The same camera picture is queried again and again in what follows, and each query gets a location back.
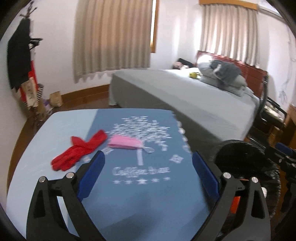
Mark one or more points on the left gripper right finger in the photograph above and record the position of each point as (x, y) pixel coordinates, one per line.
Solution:
(251, 222)

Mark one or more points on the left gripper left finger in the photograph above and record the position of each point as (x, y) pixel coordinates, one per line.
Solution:
(45, 220)

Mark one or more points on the red plastic bag ball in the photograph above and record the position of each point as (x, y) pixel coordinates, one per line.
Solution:
(240, 195)

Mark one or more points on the black trash bin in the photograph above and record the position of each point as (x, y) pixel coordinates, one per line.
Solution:
(244, 160)

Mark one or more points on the wooden desk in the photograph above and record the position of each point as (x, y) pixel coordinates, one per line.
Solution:
(288, 136)

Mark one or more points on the black chair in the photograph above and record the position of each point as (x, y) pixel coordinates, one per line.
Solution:
(270, 119)

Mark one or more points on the red glove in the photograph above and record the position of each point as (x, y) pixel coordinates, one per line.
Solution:
(79, 148)

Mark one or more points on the red wooden headboard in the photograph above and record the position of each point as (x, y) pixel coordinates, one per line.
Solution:
(255, 77)

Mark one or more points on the grey pillow stack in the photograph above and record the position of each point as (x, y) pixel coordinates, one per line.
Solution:
(238, 87)

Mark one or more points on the grey bed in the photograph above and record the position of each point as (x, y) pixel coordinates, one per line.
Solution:
(208, 115)

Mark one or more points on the blue coffee tree tablecloth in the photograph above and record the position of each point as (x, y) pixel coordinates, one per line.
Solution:
(137, 196)

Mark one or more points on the pink face mask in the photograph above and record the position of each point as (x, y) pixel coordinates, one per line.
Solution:
(130, 143)

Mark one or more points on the dark grey folded clothing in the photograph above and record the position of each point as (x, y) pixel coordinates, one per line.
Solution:
(225, 71)

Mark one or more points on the brown paper bag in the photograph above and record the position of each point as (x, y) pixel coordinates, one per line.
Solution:
(55, 99)

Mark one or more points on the yellow plush toy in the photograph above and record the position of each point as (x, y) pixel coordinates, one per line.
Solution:
(195, 75)

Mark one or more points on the striped basket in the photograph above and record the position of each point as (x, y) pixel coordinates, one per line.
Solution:
(40, 91)

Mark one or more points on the beige tote bag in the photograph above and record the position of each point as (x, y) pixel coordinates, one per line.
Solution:
(30, 90)

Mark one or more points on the beige right curtain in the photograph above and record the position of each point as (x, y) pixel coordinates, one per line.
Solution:
(231, 31)

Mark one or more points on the beige curtain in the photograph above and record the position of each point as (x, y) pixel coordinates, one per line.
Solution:
(111, 35)
(231, 31)

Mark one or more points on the black bag on bed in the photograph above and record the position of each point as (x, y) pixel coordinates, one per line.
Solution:
(182, 64)

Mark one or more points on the red hanging bag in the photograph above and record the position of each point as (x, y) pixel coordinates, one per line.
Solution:
(31, 73)

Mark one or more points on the black hanging coat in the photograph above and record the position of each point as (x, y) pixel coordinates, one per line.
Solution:
(18, 59)

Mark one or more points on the wooden coat rack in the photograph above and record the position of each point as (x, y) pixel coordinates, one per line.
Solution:
(26, 25)

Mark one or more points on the beige left curtain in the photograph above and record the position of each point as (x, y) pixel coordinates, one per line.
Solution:
(111, 35)

